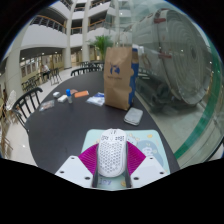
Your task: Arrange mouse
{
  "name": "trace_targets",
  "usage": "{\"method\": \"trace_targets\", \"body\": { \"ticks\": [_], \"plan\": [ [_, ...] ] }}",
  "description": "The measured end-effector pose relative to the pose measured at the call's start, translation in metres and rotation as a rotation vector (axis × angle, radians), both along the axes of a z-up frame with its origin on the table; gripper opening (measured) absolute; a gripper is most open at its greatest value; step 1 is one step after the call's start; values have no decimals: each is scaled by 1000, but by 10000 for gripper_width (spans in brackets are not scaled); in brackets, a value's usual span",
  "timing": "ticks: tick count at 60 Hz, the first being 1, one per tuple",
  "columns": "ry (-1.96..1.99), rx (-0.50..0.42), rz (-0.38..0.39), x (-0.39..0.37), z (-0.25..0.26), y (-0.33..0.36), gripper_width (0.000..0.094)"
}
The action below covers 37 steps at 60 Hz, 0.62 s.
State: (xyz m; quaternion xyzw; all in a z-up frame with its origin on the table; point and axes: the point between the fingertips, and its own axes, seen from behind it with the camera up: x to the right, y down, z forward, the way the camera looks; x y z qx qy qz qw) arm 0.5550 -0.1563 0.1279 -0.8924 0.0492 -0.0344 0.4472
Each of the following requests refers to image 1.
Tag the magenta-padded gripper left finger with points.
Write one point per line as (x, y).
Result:
(77, 170)

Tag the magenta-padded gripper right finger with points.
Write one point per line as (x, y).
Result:
(144, 169)

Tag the white perforated computer mouse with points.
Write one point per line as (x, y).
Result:
(112, 152)

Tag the light green cartoon mouse pad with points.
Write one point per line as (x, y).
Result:
(151, 146)

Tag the grey flat rectangular case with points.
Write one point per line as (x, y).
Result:
(133, 116)

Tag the clear plastic packet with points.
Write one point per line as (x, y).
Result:
(46, 105)

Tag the small white box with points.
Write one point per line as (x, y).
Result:
(56, 94)
(62, 98)

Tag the white plastic packet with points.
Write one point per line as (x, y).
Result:
(96, 99)

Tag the small blue-capped white bottle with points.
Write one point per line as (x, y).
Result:
(69, 96)

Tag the orange flat rectangular block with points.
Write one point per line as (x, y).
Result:
(81, 94)

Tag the black wooden chair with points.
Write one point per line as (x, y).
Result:
(25, 105)
(85, 70)

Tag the brown paper bag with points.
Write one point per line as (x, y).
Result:
(117, 78)

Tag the group of black chairs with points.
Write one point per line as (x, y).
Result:
(41, 78)

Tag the person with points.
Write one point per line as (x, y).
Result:
(45, 71)

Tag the large white rocket model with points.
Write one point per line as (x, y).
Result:
(173, 53)

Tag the green potted palm plant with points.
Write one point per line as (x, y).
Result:
(101, 45)

